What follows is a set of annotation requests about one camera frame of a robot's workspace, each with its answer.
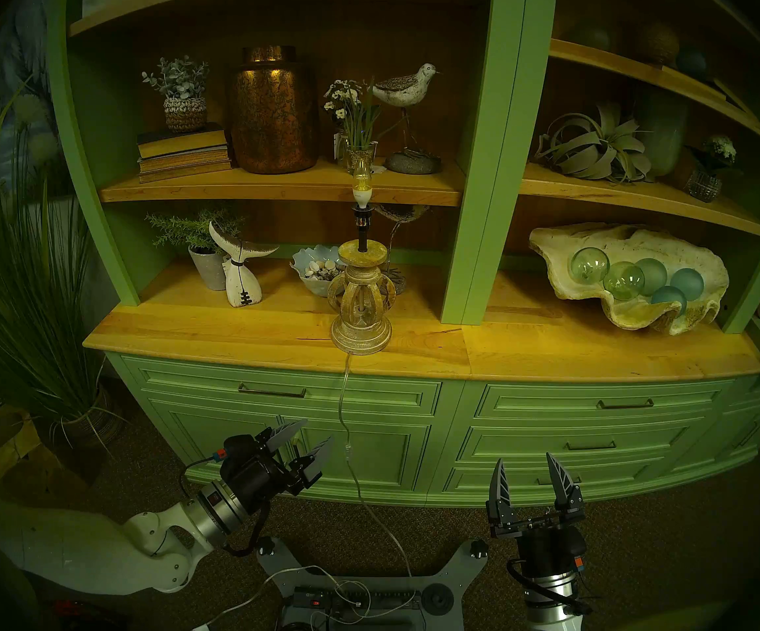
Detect small plant in glass pot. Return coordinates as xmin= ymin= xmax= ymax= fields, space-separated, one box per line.
xmin=684 ymin=134 xmax=739 ymax=203

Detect clear lamp cable with switch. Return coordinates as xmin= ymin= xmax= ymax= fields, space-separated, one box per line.
xmin=337 ymin=352 xmax=415 ymax=579

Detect green cabinet with wooden shelves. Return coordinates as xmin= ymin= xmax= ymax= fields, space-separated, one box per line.
xmin=48 ymin=0 xmax=760 ymax=509

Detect tall grass plant in basket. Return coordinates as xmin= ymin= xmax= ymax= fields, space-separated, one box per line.
xmin=0 ymin=78 xmax=127 ymax=450

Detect left gripper gray finger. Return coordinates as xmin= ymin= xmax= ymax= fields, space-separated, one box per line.
xmin=290 ymin=436 xmax=335 ymax=490
xmin=263 ymin=420 xmax=309 ymax=455

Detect fern in gray pot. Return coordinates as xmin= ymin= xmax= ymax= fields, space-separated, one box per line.
xmin=145 ymin=209 xmax=246 ymax=291

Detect woven brown decorative ball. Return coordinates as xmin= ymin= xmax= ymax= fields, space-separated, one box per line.
xmin=636 ymin=22 xmax=681 ymax=66

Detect green ceramic vase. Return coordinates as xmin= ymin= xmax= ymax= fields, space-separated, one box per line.
xmin=633 ymin=87 xmax=691 ymax=177

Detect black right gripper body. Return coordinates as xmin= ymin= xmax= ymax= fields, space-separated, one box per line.
xmin=488 ymin=511 xmax=588 ymax=579

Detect small plant in woven pot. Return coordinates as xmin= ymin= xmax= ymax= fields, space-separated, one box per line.
xmin=142 ymin=56 xmax=210 ymax=134

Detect carved wooden table lamp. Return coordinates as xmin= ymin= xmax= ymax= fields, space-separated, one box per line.
xmin=327 ymin=155 xmax=397 ymax=356

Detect pale air plant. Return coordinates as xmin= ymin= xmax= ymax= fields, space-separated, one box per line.
xmin=536 ymin=102 xmax=653 ymax=183

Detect giant clam shell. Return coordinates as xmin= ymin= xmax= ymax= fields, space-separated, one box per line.
xmin=528 ymin=222 xmax=730 ymax=337

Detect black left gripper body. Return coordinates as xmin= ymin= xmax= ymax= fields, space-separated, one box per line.
xmin=219 ymin=430 xmax=308 ymax=507

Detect gray robot base plate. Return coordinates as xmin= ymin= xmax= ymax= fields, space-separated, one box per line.
xmin=255 ymin=536 xmax=489 ymax=631

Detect shorebird figurine on stone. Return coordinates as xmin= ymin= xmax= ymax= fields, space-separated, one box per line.
xmin=370 ymin=62 xmax=443 ymax=175

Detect dark blue decorative ball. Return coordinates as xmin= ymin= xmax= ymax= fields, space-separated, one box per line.
xmin=676 ymin=47 xmax=709 ymax=80

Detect copper metal vase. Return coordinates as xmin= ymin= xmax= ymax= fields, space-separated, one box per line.
xmin=227 ymin=45 xmax=320 ymax=175

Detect stack of old books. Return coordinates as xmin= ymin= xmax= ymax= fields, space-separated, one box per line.
xmin=136 ymin=125 xmax=236 ymax=184

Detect teal frosted glass ball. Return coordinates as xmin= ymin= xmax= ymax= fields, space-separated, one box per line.
xmin=651 ymin=285 xmax=688 ymax=318
xmin=633 ymin=258 xmax=669 ymax=296
xmin=669 ymin=268 xmax=705 ymax=303

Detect white whale tail figurine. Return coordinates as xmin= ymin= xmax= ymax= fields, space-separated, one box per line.
xmin=208 ymin=221 xmax=279 ymax=308

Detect right gripper gray finger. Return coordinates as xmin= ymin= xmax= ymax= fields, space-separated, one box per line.
xmin=486 ymin=458 xmax=518 ymax=531
xmin=546 ymin=452 xmax=586 ymax=521

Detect black power strip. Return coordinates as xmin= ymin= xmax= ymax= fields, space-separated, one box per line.
xmin=281 ymin=587 xmax=423 ymax=631

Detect thin white cable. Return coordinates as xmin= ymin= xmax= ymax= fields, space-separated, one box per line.
xmin=196 ymin=564 xmax=420 ymax=631

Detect white flowers in glass vase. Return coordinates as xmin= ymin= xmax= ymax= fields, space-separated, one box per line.
xmin=323 ymin=79 xmax=382 ymax=174

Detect brown long-legged bird figurine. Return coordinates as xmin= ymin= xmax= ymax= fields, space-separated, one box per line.
xmin=373 ymin=204 xmax=430 ymax=295

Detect dark green decorative ball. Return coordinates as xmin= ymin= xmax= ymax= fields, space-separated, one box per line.
xmin=567 ymin=22 xmax=611 ymax=52

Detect bowl of seashells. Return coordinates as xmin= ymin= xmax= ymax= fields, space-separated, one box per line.
xmin=290 ymin=245 xmax=348 ymax=298

